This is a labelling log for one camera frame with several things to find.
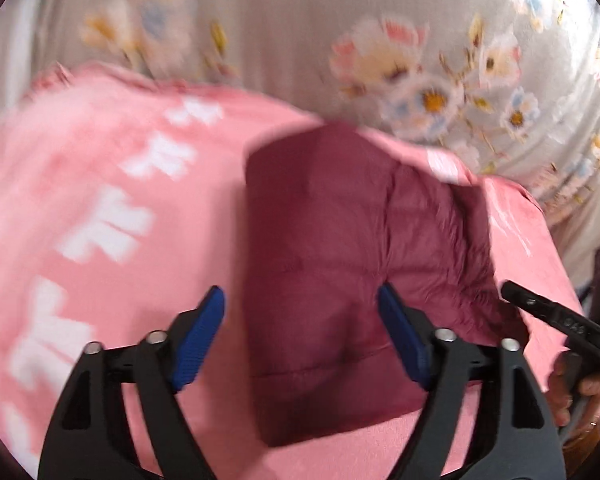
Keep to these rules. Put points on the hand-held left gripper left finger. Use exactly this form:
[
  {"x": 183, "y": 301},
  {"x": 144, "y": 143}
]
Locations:
[{"x": 200, "y": 330}]

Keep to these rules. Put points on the grey floral bedsheet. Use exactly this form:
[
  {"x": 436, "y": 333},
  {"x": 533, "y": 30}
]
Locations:
[{"x": 330, "y": 25}]

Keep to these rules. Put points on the person's right hand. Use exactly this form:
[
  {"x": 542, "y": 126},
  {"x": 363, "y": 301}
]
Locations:
[{"x": 560, "y": 385}]

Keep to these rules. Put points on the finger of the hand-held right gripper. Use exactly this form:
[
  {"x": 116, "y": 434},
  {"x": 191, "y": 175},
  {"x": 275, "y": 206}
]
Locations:
[{"x": 555, "y": 317}]

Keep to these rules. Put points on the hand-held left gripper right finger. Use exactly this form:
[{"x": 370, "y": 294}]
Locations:
[{"x": 402, "y": 330}]

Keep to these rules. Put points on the maroon quilted jacket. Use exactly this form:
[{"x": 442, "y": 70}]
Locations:
[{"x": 340, "y": 240}]

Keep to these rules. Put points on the pink blanket with white print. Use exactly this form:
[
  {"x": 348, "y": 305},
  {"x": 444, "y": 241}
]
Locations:
[{"x": 105, "y": 210}]

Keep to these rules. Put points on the light grey cloth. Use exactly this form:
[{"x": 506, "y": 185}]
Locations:
[{"x": 5, "y": 75}]

